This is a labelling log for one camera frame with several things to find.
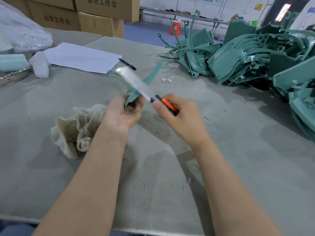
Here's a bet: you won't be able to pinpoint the person's right hand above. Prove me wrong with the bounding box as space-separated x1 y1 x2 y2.
152 93 211 148

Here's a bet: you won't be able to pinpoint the person's left hand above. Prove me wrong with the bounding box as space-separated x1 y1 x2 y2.
102 93 145 132

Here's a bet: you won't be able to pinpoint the orange utility knife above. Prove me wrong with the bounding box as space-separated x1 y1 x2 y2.
115 66 179 116

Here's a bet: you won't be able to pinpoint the green curved plastic strip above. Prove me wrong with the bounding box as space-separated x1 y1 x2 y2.
107 62 163 109

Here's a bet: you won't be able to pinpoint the person's right forearm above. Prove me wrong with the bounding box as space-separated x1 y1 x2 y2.
189 139 281 236

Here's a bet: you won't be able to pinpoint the person's left forearm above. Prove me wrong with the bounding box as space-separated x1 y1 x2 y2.
31 124 129 236

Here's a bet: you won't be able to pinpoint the black pen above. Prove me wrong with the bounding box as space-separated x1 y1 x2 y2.
118 58 137 71

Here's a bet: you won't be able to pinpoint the beige crumpled cloth rag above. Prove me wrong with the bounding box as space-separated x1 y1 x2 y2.
51 104 108 160

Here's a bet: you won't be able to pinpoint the white paper sheet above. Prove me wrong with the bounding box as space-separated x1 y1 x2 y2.
43 42 123 74

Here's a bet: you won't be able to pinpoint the orange plastic stool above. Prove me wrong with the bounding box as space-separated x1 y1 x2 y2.
169 20 181 37

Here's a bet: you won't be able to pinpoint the plain cardboard box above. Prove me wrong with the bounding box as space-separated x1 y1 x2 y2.
0 0 32 19
22 0 76 11
78 11 125 39

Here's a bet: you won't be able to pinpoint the long grey workbench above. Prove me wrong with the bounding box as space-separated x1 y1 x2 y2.
139 6 230 35

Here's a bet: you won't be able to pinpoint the pile of green plastic parts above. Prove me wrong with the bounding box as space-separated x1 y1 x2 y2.
157 9 315 142

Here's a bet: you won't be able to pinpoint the large printed cardboard box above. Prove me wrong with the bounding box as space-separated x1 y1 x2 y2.
74 0 140 22

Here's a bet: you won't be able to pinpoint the round metal tray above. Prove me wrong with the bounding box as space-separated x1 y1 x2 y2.
0 67 33 86

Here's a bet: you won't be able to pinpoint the light green foam block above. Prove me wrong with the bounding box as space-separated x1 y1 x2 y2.
0 53 30 73

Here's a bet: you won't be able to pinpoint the large clear plastic bag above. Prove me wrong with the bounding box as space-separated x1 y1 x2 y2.
0 0 53 54

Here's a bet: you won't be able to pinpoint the dark doorway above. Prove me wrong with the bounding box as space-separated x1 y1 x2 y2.
261 0 311 28

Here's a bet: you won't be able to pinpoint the person's blue trousers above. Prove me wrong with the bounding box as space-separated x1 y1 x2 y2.
0 219 38 236

